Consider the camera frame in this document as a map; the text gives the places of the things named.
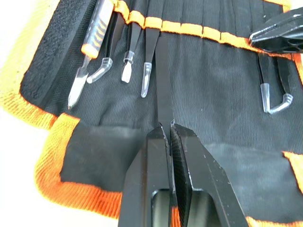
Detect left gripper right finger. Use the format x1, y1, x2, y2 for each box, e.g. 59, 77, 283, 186
169, 123, 250, 227

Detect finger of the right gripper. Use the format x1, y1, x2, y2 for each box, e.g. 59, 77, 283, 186
248, 29, 303, 54
257, 6, 303, 35

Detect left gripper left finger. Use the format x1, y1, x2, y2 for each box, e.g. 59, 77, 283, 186
117, 126, 174, 227

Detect black orange-trimmed tool roll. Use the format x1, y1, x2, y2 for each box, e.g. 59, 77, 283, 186
0, 0, 303, 227

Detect black pointed-tip tweezers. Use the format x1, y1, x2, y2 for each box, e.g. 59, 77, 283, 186
257, 53, 272, 114
140, 27, 161, 99

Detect black curved-tip tweezers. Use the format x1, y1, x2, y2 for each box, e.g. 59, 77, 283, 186
86, 11, 119, 85
269, 56, 294, 115

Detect black flat-tip tweezers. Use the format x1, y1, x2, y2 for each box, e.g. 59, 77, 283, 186
120, 21, 143, 84

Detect orange-handled craft knife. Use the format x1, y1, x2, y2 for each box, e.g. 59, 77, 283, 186
67, 0, 115, 111

